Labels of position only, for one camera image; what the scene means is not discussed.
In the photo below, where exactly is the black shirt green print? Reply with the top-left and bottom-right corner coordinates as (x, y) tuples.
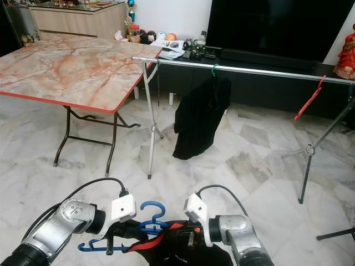
(172, 75), (232, 161)

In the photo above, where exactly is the silver clothes rack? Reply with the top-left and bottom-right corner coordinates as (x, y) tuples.
(132, 55), (355, 205)

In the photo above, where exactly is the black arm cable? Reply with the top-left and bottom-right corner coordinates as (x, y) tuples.
(195, 185), (249, 217)
(28, 177), (128, 261)

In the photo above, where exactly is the red clothes hanger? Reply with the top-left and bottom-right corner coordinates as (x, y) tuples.
(293, 75), (328, 122)

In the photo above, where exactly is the light wooden sideboard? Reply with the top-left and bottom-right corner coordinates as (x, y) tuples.
(29, 2), (127, 39)

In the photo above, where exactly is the black soundbar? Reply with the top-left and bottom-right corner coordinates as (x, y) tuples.
(219, 49), (320, 70)

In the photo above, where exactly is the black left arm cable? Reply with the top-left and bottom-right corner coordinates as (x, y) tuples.
(28, 177), (128, 261)

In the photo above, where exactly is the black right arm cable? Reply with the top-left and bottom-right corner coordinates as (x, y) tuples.
(195, 185), (249, 217)

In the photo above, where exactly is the black stand leg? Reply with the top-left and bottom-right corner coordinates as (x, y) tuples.
(316, 227), (355, 241)

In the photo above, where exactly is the black television console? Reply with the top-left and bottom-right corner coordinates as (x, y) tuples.
(158, 54), (355, 120)

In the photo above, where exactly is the red lid jar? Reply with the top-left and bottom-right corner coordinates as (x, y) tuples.
(128, 24), (140, 44)

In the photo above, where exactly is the black television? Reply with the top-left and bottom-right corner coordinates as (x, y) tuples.
(205, 0), (355, 63)

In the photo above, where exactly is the blue gold trophy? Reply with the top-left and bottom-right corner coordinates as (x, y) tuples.
(126, 0), (136, 23)

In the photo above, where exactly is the marble pattern folding table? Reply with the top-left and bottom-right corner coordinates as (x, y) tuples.
(0, 34), (163, 179)

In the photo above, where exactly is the red laughing buddha figurine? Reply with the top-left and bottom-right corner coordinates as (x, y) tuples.
(334, 32), (355, 80)

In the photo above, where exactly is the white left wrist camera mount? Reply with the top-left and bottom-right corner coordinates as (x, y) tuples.
(110, 194), (136, 225)

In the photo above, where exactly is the blue clothes hanger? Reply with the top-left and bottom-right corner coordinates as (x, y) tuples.
(78, 201), (170, 254)

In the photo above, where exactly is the stack of white papers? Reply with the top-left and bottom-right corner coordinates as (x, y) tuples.
(151, 39), (182, 59)

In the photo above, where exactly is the black plush ball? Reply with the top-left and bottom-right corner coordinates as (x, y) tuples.
(140, 30), (156, 44)

